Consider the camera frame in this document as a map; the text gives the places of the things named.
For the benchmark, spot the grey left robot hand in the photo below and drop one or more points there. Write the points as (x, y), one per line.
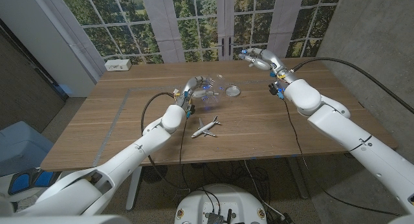
(189, 88)

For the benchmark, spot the clear plastic jar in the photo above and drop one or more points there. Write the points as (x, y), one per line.
(216, 102)

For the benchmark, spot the silver metal jar lid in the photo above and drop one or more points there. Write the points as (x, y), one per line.
(233, 91)

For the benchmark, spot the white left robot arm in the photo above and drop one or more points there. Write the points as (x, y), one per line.
(129, 156)

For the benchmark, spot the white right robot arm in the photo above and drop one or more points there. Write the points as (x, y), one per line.
(349, 136)

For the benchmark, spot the white toy airplane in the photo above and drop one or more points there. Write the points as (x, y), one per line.
(204, 129)

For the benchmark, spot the printed window backdrop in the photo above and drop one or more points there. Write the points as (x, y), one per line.
(194, 23)

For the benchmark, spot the grey tape outline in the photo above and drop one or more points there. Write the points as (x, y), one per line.
(121, 107)

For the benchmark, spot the white power outlet box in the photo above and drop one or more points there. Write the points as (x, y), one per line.
(118, 65)

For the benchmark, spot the round black floor fan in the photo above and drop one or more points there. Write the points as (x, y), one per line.
(156, 173)

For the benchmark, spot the white robot torso base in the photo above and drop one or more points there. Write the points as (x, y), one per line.
(223, 198)

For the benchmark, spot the grey metal table leg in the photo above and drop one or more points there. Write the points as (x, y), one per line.
(299, 178)
(133, 195)

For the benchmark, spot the blue grey chair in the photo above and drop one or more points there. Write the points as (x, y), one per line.
(22, 146)

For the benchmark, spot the blue black foot pedal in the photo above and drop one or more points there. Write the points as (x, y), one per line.
(26, 182)

